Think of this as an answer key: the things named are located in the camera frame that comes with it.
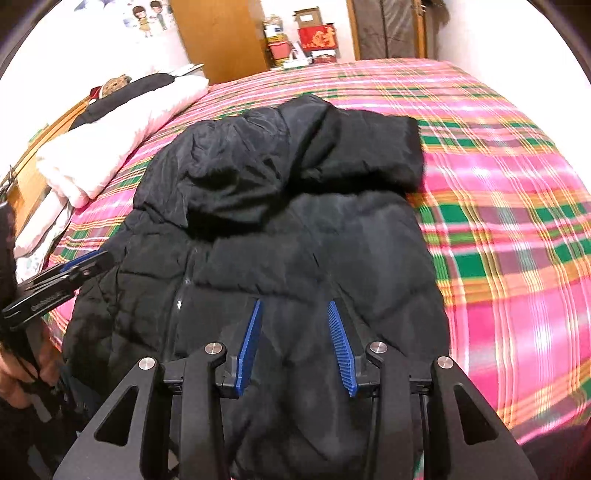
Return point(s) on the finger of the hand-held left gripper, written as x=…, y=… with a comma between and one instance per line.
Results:
x=78, y=262
x=87, y=270

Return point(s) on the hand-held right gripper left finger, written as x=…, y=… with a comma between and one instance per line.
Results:
x=249, y=350

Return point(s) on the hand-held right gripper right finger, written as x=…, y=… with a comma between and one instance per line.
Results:
x=341, y=350

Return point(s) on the black puffer jacket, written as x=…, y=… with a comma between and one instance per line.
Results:
x=300, y=230

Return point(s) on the person's left hand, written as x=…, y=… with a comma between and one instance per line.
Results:
x=48, y=355

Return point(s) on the light patterned cloth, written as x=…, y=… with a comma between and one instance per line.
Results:
x=32, y=265

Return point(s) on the white pillow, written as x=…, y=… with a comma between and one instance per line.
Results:
x=41, y=226

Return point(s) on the wooden headboard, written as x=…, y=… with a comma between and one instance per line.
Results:
x=32, y=180

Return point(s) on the white folded quilt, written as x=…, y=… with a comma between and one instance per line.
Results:
x=106, y=147

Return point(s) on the black folded garment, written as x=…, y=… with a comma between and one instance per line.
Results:
x=129, y=92

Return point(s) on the brown plush toy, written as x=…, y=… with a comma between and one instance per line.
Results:
x=115, y=85

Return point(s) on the pink plaid bed sheet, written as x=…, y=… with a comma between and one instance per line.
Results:
x=508, y=254

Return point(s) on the wooden wardrobe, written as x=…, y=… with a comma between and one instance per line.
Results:
x=221, y=41

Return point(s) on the red plastic container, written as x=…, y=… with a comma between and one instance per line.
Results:
x=280, y=50

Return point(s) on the small red box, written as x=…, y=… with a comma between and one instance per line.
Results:
x=324, y=57

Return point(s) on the white plastic basket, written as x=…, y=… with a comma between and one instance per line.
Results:
x=295, y=59

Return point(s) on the large red gift box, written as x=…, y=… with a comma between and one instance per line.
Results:
x=317, y=38

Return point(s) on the cardboard box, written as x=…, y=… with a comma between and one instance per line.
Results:
x=307, y=18

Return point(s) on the cartoon wall poster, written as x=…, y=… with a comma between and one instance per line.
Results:
x=147, y=18

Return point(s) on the dark door with wooden frame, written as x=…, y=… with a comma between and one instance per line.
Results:
x=388, y=30

